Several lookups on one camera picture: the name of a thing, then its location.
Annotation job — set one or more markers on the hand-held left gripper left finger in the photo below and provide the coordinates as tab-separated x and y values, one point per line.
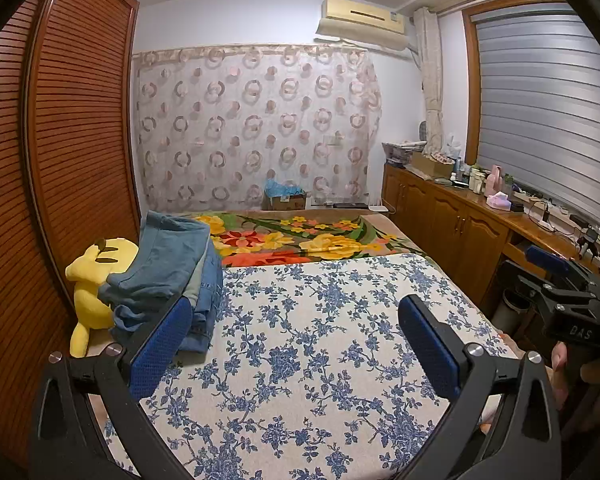
160	350

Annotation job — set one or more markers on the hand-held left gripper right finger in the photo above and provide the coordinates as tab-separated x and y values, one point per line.
430	355

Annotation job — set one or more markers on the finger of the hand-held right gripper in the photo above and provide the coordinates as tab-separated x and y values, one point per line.
530	287
547	257

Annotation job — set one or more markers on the teal blue short pants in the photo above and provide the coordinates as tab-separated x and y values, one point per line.
165	260

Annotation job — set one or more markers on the grey folded pants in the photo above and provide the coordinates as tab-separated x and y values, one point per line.
195	285

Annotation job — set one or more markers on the person's right hand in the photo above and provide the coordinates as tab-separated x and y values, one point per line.
560	375

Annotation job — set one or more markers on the grey waste bin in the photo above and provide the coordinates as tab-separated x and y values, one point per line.
510	312

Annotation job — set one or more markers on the white power strip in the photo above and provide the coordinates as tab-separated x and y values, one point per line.
555	210

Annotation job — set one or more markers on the pink tissue box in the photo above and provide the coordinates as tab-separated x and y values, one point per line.
500	201

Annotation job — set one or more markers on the yellow plush toy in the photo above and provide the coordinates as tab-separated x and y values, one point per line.
90	305

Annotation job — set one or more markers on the pink bottle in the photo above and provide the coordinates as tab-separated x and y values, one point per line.
494	180

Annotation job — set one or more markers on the wooden cabinet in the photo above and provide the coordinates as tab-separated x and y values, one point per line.
445	220

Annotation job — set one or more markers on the cluster of small bottles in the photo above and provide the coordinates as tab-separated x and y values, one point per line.
472	177

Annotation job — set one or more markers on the blue floral bedsheet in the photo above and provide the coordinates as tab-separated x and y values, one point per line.
305	360

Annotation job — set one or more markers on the grey window blind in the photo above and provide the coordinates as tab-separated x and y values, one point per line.
545	110

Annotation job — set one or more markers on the open cardboard box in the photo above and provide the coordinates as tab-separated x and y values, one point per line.
430	165

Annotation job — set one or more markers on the colourful flower blanket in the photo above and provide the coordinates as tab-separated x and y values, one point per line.
290	240

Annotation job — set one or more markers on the small grey fan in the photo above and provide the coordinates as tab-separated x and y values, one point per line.
424	131

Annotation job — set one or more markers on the grey stacked trays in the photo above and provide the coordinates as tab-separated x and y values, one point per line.
402	152

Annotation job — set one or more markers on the cardboard box with blue cloth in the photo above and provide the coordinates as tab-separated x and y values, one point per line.
285	202

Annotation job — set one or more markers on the beige tied curtain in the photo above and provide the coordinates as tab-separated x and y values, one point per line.
435	85

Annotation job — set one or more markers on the wooden louvered wardrobe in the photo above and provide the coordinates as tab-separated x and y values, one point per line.
70	135

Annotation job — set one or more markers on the circle patterned sheer curtain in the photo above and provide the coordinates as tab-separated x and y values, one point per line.
255	130

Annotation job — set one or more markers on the beige air conditioner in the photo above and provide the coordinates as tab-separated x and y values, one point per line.
360	15

